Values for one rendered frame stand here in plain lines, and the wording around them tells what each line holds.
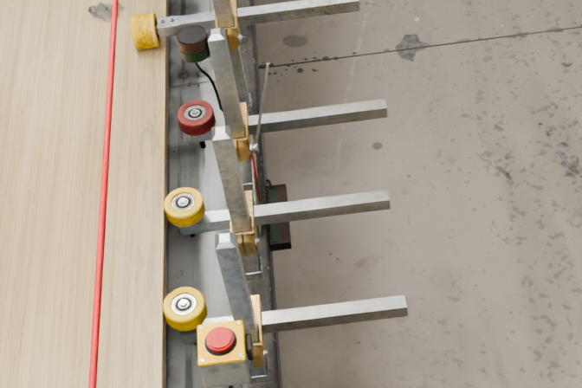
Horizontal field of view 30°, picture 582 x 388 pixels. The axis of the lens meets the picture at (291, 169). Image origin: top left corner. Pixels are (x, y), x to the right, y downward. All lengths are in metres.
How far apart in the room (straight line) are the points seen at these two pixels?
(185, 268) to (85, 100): 0.44
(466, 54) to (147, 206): 1.80
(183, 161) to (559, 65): 1.54
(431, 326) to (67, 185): 1.19
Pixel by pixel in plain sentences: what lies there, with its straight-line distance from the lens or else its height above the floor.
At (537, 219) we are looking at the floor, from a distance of 3.28.
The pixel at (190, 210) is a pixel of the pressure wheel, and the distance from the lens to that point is 2.18.
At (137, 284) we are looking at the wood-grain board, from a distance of 2.10.
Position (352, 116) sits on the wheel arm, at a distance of 2.39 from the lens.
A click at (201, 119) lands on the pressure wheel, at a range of 2.35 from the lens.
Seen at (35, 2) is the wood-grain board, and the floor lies 0.90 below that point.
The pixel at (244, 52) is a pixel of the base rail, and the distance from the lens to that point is 2.79.
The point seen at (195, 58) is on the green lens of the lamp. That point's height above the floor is 1.12.
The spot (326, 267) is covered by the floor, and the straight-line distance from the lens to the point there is 3.18.
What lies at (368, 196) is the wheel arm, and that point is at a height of 0.85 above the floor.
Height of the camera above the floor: 2.56
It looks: 48 degrees down
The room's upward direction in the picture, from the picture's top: 9 degrees counter-clockwise
